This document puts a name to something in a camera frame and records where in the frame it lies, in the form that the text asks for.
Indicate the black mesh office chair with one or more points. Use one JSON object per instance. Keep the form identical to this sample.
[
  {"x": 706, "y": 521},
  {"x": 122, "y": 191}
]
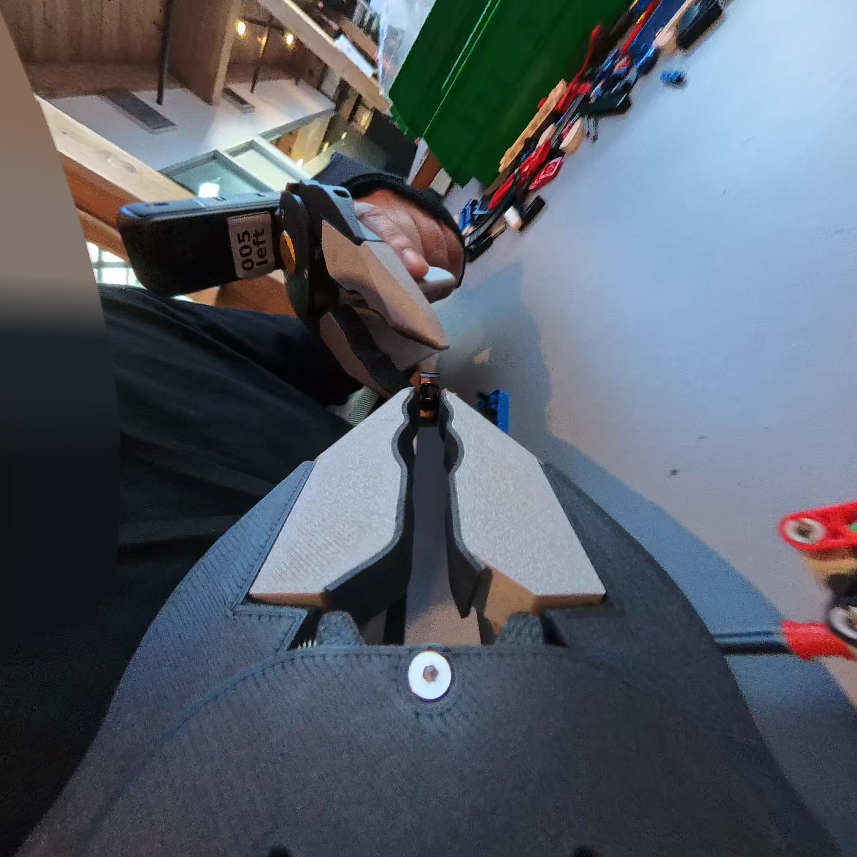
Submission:
[{"x": 361, "y": 405}]

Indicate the partly built toy car chassis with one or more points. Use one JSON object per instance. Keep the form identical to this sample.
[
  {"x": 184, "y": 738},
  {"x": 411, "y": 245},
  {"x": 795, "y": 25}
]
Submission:
[{"x": 823, "y": 529}]

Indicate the blue L-shaped toy beam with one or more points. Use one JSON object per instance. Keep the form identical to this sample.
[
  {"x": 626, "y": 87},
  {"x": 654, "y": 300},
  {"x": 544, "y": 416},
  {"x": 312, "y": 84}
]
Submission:
[{"x": 495, "y": 405}]

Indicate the green plastic bin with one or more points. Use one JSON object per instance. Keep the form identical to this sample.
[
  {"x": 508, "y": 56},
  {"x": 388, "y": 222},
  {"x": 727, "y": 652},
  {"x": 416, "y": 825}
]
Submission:
[
  {"x": 535, "y": 80},
  {"x": 435, "y": 67}
]

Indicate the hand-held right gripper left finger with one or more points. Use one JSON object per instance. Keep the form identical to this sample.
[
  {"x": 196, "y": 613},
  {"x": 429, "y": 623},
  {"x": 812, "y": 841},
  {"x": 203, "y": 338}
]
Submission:
[{"x": 335, "y": 522}]

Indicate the small black toy pin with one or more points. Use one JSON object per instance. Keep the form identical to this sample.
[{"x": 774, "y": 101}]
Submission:
[{"x": 428, "y": 395}]

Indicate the person's left hand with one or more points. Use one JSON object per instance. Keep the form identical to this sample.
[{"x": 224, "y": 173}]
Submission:
[{"x": 415, "y": 234}]

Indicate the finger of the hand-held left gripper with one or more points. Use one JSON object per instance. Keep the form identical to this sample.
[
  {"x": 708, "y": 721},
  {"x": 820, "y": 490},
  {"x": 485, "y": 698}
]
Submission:
[
  {"x": 388, "y": 288},
  {"x": 361, "y": 348}
]

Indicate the small blue toy pin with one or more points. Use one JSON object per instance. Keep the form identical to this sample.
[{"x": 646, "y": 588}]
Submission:
[{"x": 673, "y": 77}]

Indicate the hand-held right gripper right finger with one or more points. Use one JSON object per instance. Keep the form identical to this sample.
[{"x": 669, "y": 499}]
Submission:
[{"x": 522, "y": 522}]

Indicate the pile of loose toy pieces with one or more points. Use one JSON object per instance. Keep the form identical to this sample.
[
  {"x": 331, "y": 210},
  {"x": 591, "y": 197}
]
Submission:
[{"x": 535, "y": 167}]

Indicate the wooden beam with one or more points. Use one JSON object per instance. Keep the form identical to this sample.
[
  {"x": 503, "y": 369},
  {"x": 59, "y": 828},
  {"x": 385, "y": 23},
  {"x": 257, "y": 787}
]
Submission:
[{"x": 100, "y": 174}]

